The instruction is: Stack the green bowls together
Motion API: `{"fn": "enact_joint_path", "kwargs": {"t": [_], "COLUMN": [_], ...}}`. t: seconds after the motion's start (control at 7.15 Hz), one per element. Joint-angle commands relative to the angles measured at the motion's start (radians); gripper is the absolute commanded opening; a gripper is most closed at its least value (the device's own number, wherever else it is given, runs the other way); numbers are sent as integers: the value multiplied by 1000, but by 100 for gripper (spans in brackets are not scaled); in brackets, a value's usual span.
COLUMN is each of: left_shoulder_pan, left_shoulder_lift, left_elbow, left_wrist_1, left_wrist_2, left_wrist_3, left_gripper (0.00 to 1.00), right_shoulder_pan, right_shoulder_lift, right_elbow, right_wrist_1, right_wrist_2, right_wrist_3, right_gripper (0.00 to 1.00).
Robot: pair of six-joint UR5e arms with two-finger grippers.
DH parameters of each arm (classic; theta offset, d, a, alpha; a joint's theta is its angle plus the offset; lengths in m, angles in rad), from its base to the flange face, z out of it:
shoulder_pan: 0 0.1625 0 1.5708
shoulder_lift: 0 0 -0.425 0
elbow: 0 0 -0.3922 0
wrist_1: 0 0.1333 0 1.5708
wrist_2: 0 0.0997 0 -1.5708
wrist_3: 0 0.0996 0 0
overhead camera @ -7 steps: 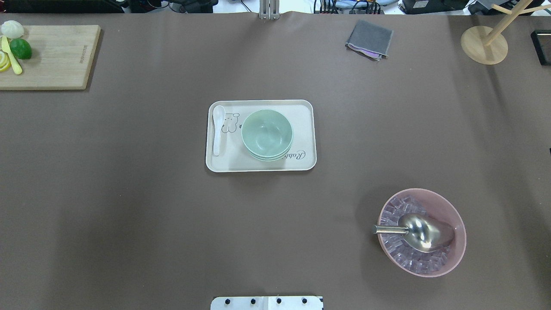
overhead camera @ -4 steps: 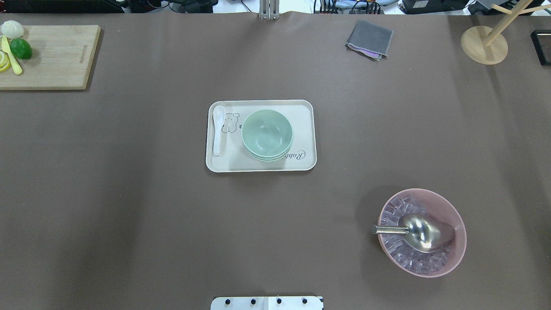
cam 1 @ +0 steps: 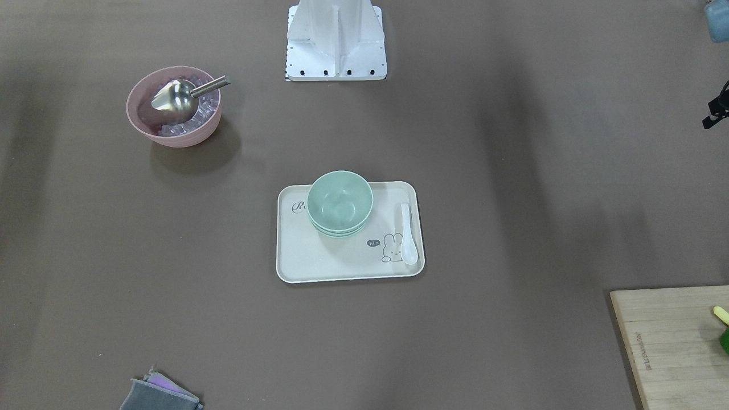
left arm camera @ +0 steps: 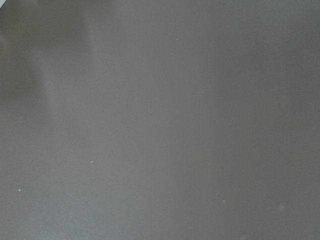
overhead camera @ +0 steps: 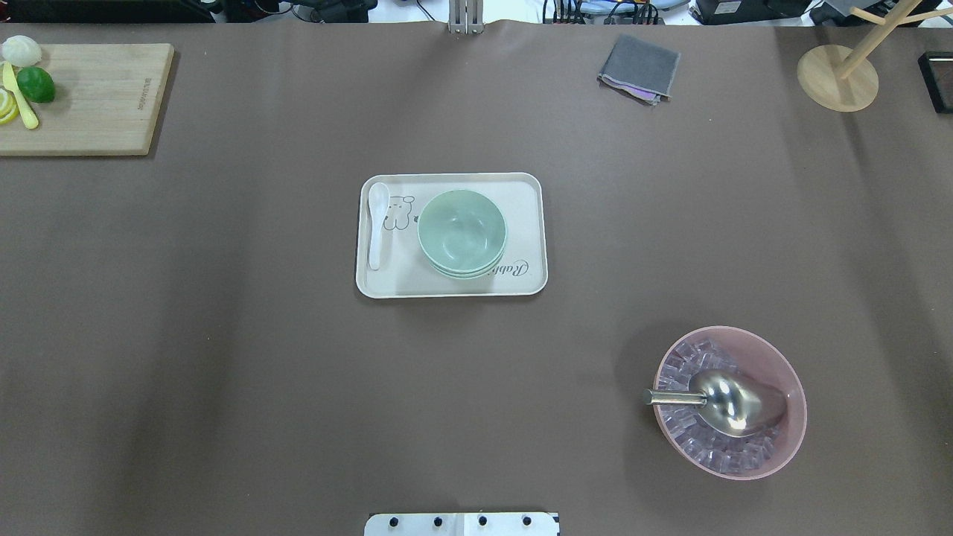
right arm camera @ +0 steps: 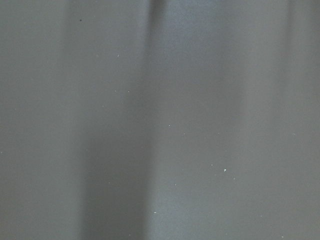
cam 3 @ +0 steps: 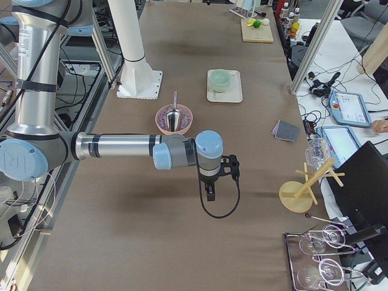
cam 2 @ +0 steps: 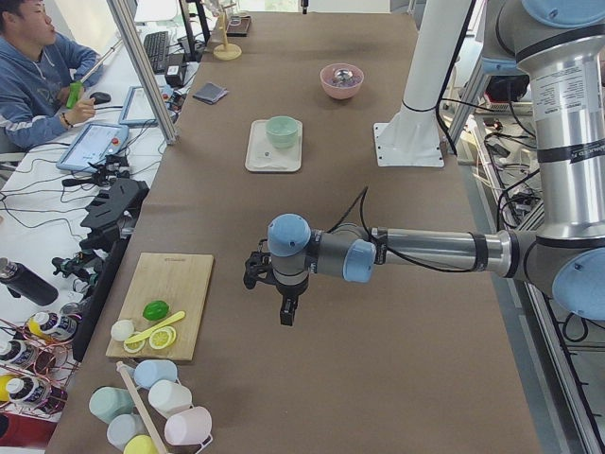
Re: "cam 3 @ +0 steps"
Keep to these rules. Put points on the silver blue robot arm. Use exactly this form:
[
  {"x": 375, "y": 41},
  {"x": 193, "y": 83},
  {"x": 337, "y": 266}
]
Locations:
[{"x": 34, "y": 147}]

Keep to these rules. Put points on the person's hand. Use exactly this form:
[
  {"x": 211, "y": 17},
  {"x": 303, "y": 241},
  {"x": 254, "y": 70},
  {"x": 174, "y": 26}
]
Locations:
[{"x": 380, "y": 126}]

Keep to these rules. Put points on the green lime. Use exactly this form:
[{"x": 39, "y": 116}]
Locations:
[{"x": 257, "y": 24}]

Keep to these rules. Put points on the wooden cutting board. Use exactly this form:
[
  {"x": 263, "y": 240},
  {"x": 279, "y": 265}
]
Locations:
[{"x": 262, "y": 34}]

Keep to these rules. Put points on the pink bowl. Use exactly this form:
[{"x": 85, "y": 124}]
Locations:
[{"x": 178, "y": 132}]

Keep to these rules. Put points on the ice cubes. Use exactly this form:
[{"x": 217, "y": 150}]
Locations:
[{"x": 186, "y": 118}]

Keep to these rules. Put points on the metal ice scoop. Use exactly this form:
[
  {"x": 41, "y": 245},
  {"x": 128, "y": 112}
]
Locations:
[{"x": 173, "y": 117}]

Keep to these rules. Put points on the wooden cup tree stand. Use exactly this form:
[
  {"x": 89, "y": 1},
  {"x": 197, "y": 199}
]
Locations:
[{"x": 299, "y": 197}]

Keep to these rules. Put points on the grey purple cloths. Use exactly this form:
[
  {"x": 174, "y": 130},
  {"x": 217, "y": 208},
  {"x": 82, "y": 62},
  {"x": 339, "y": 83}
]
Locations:
[{"x": 285, "y": 131}]

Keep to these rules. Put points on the cream rabbit tray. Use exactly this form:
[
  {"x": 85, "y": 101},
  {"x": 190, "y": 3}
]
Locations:
[{"x": 234, "y": 92}]

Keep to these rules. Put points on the clear plastic cup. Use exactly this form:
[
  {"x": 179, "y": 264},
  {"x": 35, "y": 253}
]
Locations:
[{"x": 317, "y": 152}]

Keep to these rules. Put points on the wine glass upper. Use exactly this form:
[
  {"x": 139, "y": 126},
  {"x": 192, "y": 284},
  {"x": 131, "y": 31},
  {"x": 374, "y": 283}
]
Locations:
[{"x": 316, "y": 242}]

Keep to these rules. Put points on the wine glass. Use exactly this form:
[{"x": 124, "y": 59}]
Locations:
[
  {"x": 316, "y": 242},
  {"x": 320, "y": 276}
]

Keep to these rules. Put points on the metal glass rack tray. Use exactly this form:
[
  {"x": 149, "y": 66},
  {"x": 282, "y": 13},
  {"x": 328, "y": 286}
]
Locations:
[{"x": 354, "y": 245}]

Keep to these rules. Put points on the teach pendant near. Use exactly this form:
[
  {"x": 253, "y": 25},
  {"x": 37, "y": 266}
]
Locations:
[{"x": 343, "y": 142}]

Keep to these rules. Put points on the teach pendant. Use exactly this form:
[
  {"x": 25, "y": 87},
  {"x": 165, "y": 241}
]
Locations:
[
  {"x": 349, "y": 109},
  {"x": 343, "y": 142}
]

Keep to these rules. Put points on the wine glass lower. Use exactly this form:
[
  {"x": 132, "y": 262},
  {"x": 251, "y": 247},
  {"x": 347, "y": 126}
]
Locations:
[{"x": 320, "y": 276}]

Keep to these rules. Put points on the black monitor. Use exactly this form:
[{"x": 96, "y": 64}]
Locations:
[{"x": 363, "y": 196}]

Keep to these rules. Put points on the teach pendant far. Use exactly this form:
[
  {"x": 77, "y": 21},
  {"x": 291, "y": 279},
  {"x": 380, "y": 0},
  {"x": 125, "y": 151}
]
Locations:
[{"x": 349, "y": 109}]

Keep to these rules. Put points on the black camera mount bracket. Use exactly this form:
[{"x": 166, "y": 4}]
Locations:
[{"x": 229, "y": 166}]

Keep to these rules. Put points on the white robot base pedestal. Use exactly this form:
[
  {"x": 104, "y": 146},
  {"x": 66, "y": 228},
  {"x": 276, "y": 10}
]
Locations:
[{"x": 138, "y": 80}]

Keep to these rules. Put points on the aluminium frame post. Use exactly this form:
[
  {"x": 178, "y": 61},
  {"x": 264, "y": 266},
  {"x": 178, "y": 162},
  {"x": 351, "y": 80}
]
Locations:
[{"x": 325, "y": 23}]

